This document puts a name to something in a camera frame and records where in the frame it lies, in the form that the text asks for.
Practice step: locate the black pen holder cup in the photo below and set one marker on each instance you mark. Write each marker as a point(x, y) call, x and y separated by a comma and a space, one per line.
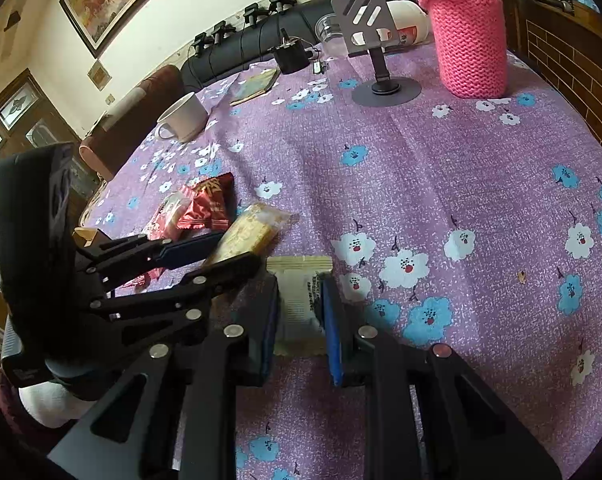
point(291, 57)

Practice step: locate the brown chair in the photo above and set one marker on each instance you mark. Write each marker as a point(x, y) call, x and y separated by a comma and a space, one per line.
point(126, 120)

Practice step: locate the small white key fob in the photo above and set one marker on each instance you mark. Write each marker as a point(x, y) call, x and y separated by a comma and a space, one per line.
point(316, 67)

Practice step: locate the yellow biscuit packet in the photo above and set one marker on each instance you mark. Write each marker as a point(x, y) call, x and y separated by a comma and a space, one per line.
point(251, 230)

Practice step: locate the pink snack packet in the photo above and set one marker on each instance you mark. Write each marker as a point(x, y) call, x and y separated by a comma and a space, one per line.
point(166, 217)

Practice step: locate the pale green snack packet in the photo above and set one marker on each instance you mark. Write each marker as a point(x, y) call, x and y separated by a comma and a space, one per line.
point(298, 305)

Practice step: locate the pink knitted sleeve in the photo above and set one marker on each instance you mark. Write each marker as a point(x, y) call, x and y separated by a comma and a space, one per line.
point(471, 45)

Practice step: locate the cardboard box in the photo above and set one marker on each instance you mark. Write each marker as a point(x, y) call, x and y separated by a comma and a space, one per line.
point(85, 236)

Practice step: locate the black clamp device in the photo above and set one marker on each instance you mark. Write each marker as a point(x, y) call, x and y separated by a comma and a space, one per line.
point(222, 32)
point(280, 2)
point(254, 14)
point(202, 42)

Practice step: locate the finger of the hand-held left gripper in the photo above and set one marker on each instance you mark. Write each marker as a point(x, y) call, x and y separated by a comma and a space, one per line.
point(191, 247)
point(231, 270)

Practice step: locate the white mug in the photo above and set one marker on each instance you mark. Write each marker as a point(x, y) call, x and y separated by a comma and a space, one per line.
point(186, 117)

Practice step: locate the green booklet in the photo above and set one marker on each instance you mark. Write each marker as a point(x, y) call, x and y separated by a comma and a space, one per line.
point(256, 86)

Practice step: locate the wooden cabinet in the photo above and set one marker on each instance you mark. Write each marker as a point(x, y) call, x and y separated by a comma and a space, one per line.
point(571, 70)

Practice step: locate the dark grey phone stand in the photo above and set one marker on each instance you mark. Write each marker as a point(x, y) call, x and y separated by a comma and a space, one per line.
point(363, 15)

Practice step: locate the gold wall plaque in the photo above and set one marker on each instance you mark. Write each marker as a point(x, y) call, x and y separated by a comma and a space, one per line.
point(100, 74)

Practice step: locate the framed wall picture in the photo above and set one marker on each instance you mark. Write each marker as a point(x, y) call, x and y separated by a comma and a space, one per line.
point(121, 0)

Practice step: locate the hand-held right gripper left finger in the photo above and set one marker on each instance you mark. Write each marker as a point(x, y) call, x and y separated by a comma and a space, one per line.
point(268, 330)

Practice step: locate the dark red snack packet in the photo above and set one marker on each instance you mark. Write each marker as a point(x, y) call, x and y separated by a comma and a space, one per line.
point(208, 202)

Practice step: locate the wooden glass door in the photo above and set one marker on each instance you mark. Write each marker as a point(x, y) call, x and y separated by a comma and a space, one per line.
point(11, 125)

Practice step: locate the black leather sofa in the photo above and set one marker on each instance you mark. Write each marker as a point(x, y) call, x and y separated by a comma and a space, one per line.
point(231, 57)

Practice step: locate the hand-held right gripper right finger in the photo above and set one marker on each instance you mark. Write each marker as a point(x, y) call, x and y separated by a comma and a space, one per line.
point(333, 335)

